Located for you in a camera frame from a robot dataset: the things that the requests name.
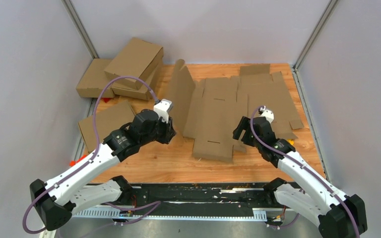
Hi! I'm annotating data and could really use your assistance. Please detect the cardboard box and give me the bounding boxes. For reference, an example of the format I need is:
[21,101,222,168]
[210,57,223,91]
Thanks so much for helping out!
[166,59,249,163]
[76,59,111,98]
[111,61,164,101]
[104,37,164,81]
[78,101,135,153]

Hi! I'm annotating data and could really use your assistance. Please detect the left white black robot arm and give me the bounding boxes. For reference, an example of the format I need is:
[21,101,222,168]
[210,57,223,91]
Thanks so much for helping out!
[28,108,176,231]

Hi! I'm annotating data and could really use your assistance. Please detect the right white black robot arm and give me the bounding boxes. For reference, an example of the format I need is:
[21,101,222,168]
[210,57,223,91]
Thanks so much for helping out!
[233,117,368,238]

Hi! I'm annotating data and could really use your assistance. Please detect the flat cardboard sheet underneath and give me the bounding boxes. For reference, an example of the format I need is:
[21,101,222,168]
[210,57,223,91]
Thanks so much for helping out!
[231,64,304,140]

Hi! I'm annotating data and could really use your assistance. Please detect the orange plastic clip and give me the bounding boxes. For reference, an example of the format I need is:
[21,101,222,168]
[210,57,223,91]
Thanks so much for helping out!
[69,155,87,167]

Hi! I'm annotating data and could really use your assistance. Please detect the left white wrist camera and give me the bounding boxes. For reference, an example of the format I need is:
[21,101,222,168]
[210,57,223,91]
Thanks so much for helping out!
[153,99,173,123]

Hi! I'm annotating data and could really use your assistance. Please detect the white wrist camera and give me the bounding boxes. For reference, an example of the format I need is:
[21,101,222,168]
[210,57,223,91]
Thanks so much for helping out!
[153,99,173,123]
[258,106,274,123]

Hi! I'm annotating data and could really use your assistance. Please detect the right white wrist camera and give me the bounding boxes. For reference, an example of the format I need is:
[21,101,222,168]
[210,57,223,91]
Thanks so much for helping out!
[258,106,274,123]

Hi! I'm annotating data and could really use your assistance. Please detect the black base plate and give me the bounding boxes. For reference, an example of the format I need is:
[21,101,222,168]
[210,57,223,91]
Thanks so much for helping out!
[114,182,284,216]

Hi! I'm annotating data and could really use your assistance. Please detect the aluminium slotted rail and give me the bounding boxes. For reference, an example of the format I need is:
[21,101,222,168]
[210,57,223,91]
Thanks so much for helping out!
[72,206,267,222]

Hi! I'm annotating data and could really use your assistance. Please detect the left aluminium corner post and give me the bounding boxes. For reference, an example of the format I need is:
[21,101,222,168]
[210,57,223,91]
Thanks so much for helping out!
[61,0,99,59]

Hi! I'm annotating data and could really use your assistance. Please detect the aluminium corner post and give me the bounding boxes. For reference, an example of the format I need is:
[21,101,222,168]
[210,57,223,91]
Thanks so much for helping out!
[293,0,339,70]
[61,0,99,59]

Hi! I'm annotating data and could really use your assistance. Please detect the right aluminium corner post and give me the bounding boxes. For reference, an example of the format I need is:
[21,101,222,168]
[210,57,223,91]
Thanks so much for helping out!
[293,0,339,70]

